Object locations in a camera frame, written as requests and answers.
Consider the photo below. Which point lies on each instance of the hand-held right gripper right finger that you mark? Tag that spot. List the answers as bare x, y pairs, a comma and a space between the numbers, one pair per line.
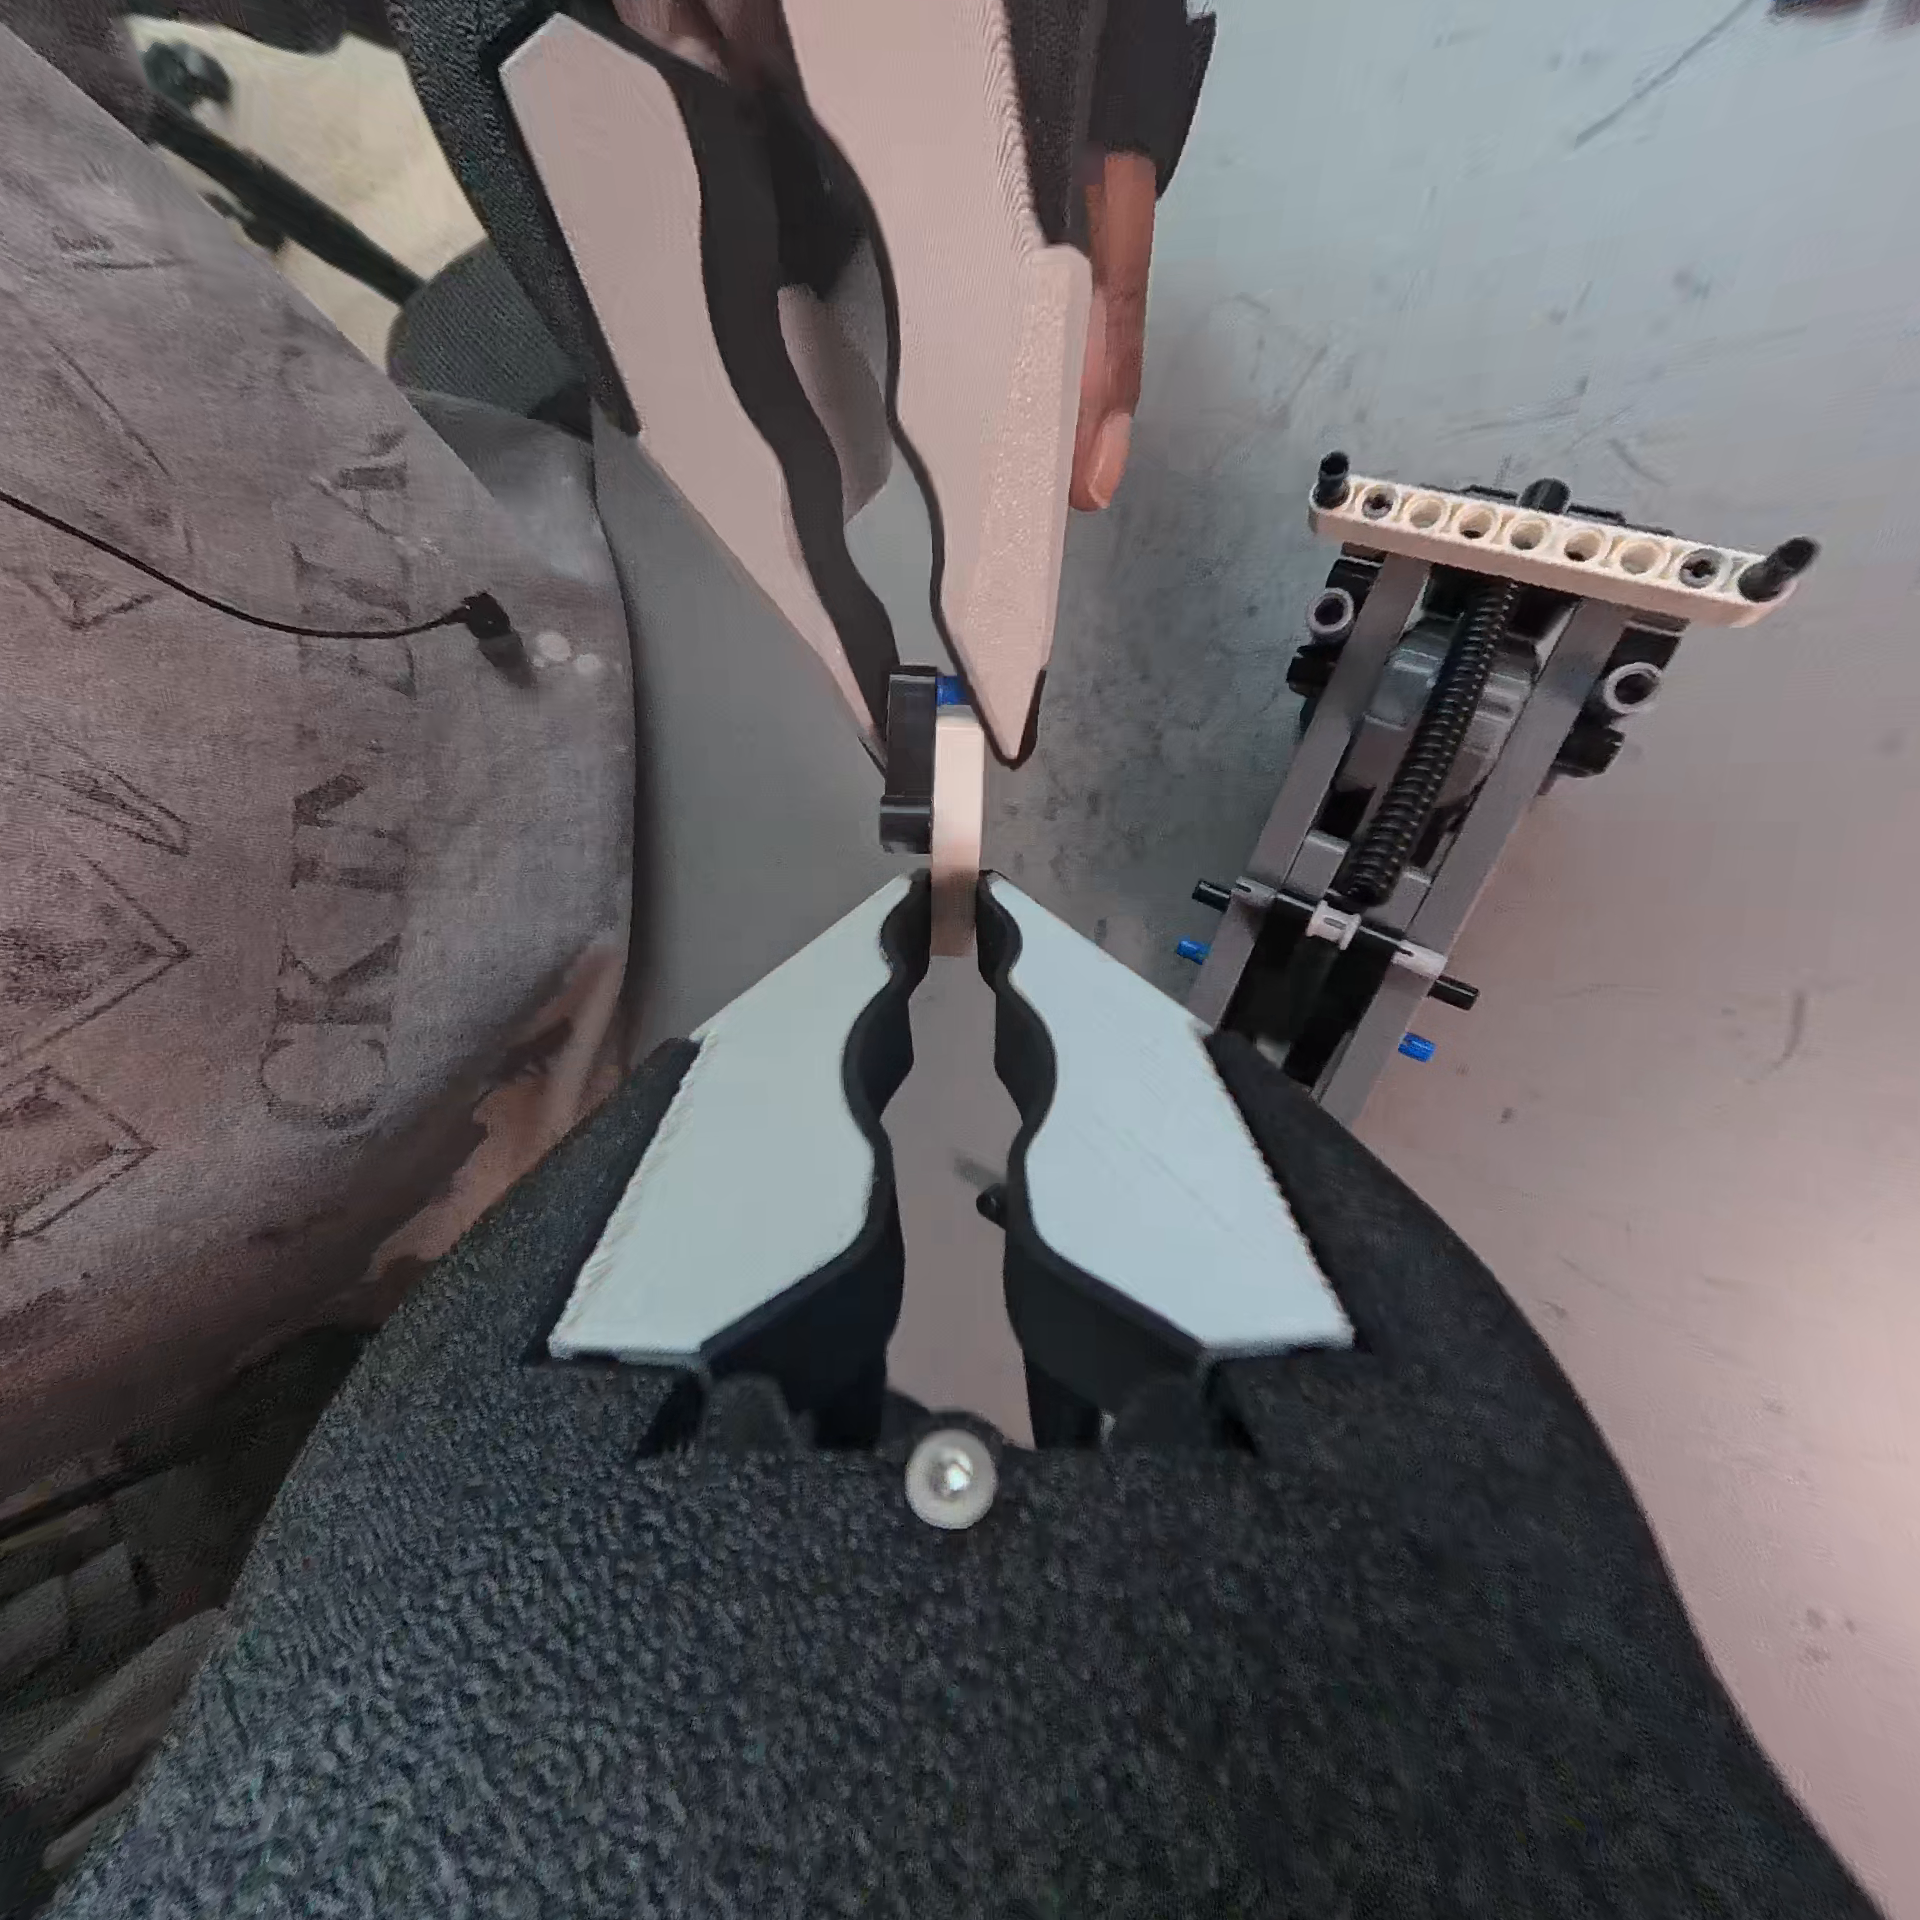
1171, 1186

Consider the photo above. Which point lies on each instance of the person's grey printed sweatshirt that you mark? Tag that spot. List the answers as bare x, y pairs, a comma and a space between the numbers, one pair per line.
225, 901

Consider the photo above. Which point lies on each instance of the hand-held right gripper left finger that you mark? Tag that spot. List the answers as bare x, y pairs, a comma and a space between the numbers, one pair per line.
735, 1186

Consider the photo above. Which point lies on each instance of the white bent toy beam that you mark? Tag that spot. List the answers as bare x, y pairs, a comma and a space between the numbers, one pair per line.
956, 839

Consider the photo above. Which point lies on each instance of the person's left hand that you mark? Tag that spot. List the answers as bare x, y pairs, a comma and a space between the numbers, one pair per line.
1118, 331

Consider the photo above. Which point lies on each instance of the grey black toy chassis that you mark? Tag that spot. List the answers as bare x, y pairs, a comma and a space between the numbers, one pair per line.
1424, 839

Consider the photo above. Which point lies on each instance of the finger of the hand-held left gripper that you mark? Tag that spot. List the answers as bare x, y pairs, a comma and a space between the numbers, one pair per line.
644, 254
974, 375

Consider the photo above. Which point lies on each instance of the grey desk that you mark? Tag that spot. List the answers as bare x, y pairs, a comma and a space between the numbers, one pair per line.
1500, 224

